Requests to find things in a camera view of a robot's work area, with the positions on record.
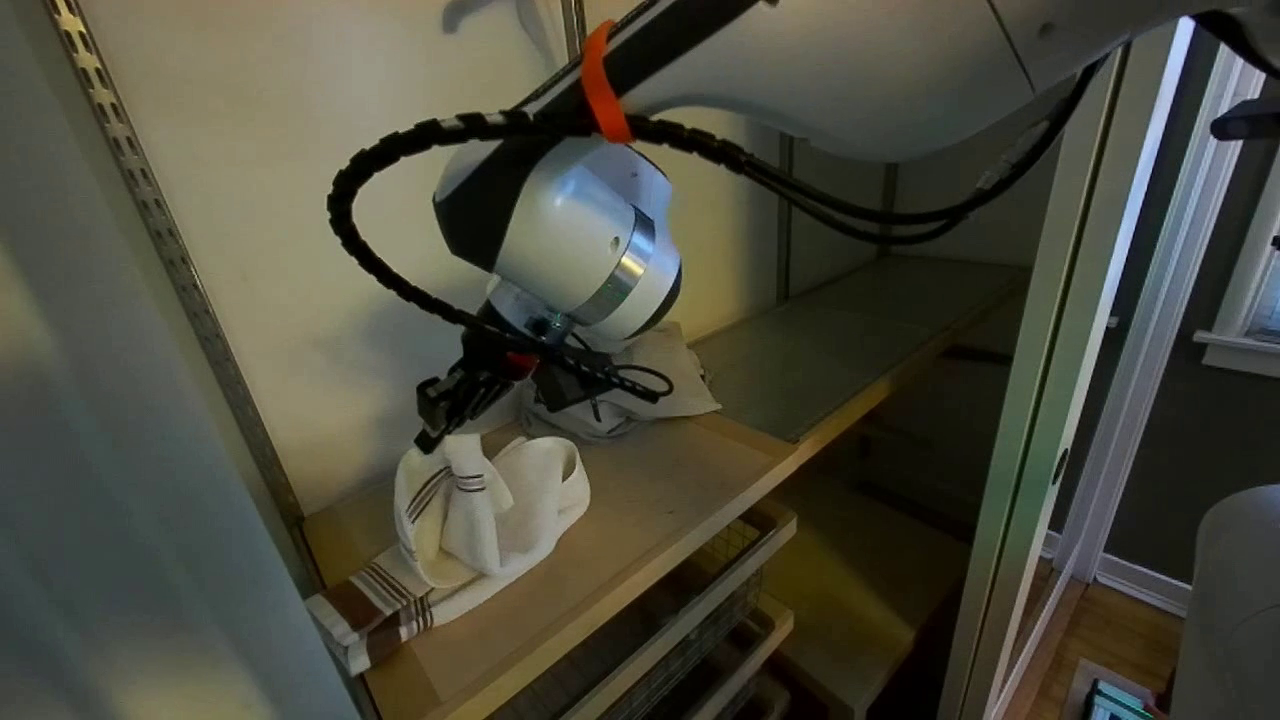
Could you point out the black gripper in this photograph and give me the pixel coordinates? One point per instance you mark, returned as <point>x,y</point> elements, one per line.
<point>513,361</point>

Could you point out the white towel with brown stripes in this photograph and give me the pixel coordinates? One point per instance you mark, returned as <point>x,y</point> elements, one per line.
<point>535,505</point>

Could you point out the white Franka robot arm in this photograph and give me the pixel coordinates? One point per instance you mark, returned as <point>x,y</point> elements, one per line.
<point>585,240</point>

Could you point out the wooden shelf board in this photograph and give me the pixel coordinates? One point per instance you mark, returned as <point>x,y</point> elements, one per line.
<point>667,505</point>

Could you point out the gray shelf board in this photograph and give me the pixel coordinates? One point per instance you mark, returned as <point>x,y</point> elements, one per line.
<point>853,332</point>

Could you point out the small teal object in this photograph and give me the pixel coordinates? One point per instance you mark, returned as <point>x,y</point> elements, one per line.
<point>1117,698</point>

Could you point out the gray upholstered seat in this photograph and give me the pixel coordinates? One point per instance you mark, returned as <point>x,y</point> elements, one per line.
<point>1240,613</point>

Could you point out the long pull-out drawer frame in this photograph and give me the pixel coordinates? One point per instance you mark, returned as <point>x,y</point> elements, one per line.
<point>667,643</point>

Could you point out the short pull-out drawer frame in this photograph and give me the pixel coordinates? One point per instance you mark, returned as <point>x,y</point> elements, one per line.
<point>754,653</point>

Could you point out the gray wall hook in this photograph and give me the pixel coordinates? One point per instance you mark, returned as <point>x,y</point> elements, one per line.
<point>499,13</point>

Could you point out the perforated metal shelf rail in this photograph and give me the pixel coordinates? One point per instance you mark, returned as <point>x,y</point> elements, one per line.
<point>133,172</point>

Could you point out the white door frame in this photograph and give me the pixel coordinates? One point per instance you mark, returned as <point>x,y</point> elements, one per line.
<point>1053,440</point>

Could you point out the white window frame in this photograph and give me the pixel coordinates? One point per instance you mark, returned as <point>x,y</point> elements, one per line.
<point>1247,321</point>

